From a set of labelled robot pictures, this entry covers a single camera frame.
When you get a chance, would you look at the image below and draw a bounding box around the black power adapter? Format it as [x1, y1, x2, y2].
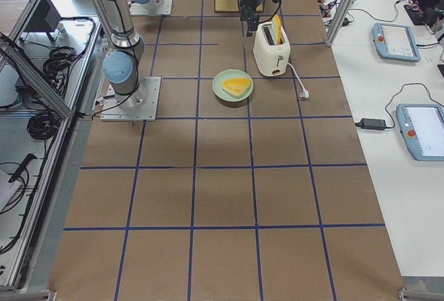
[355, 118, 387, 131]

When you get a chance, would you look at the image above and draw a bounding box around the white toaster power cable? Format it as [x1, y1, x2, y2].
[286, 62, 311, 101]

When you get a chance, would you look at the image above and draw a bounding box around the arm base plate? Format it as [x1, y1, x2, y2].
[100, 76, 162, 121]
[130, 0, 173, 17]

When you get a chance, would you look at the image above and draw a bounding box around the black cable bundle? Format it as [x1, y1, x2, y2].
[42, 46, 78, 83]

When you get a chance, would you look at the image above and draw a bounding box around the far blue teach pendant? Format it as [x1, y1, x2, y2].
[372, 23, 421, 62]

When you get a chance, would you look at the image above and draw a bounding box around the white toaster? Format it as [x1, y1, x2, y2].
[253, 23, 291, 77]

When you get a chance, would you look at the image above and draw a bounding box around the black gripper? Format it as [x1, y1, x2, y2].
[239, 0, 263, 37]

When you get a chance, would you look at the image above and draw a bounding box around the near blue teach pendant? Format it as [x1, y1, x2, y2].
[396, 104, 443, 162]

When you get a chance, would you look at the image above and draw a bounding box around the blue teach pendant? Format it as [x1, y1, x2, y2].
[396, 104, 443, 162]
[372, 23, 421, 62]

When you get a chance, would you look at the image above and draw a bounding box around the light green plate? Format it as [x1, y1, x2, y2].
[212, 69, 254, 102]

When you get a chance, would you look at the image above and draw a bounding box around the bread slice in toaster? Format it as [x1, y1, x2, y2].
[271, 15, 282, 44]

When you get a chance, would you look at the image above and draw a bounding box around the aluminium frame post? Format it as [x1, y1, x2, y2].
[325, 0, 353, 47]

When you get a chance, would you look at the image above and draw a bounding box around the black cable coil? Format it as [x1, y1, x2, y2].
[26, 110, 56, 141]

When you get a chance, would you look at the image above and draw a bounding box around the orange bread on plate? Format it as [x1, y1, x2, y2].
[221, 78, 252, 97]

